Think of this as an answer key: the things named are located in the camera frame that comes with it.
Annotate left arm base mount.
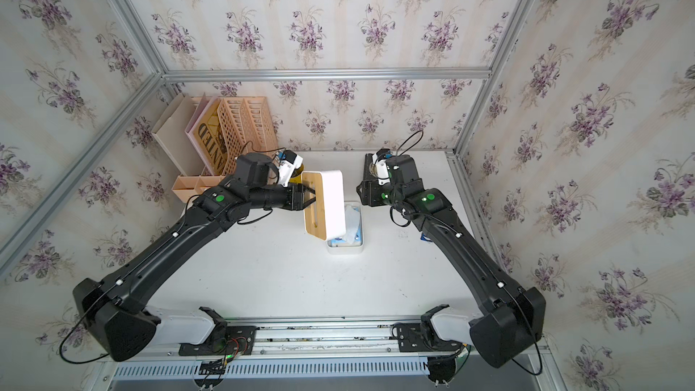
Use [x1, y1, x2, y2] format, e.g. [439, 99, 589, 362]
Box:
[177, 326, 258, 357]

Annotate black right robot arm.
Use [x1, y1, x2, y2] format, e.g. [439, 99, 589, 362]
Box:
[356, 148, 547, 369]

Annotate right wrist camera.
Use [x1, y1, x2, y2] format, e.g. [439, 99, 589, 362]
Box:
[373, 148, 392, 186]

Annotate brown book in organizer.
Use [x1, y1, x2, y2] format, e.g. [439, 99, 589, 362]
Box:
[191, 98, 228, 175]

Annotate beige folder in organizer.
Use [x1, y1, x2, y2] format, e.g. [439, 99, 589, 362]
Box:
[152, 93, 204, 177]

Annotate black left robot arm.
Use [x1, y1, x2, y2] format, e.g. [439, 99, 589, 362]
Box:
[72, 153, 319, 361]

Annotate white tissue box base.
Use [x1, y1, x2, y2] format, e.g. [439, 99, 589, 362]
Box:
[327, 202, 364, 255]

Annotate white bamboo tissue box lid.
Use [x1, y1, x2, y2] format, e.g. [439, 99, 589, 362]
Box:
[302, 170, 346, 241]

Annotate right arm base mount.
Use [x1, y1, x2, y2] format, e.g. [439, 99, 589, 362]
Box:
[391, 322, 469, 354]

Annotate yellow pen cup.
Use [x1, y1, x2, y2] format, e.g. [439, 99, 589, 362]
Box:
[289, 165, 304, 184]

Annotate blue tissue paper pack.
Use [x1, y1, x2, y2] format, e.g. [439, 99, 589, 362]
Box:
[328, 204, 363, 248]

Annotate pink desk file organizer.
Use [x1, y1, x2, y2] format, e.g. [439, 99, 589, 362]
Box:
[172, 96, 278, 202]

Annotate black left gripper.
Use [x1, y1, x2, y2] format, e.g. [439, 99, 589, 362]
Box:
[244, 181, 321, 211]

